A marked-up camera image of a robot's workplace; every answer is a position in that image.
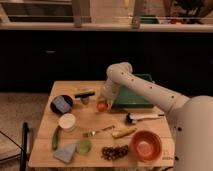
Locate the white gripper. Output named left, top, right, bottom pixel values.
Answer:
left=97, top=79, right=120, bottom=111

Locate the orange red apple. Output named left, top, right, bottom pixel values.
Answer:
left=97, top=101, right=108, bottom=112

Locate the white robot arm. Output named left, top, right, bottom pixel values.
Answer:
left=100, top=62, right=213, bottom=171

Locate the green plastic tray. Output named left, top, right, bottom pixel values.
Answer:
left=111, top=73, right=156, bottom=109

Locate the silver metal fork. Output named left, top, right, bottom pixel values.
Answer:
left=82, top=125, right=115, bottom=138

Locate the wooden table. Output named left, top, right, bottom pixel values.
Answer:
left=29, top=81, right=174, bottom=168

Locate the white paper cup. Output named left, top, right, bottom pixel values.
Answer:
left=58, top=113, right=76, bottom=132

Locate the blue cloth in bowl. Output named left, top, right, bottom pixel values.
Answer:
left=53, top=96, right=71, bottom=113

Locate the black bowl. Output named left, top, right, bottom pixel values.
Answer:
left=50, top=95, right=73, bottom=115

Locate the dark grape bunch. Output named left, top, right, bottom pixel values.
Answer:
left=101, top=145, right=129, bottom=161

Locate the green cucumber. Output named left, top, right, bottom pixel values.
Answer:
left=51, top=126, right=61, bottom=150

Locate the orange red bowl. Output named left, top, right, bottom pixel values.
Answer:
left=130, top=130, right=162, bottom=163

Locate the grey blue sponge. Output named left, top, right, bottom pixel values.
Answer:
left=54, top=143, right=76, bottom=163

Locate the black handled scrub brush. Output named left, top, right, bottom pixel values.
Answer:
left=74, top=88, right=95, bottom=105

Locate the black chair frame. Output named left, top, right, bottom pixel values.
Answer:
left=0, top=122, right=29, bottom=171

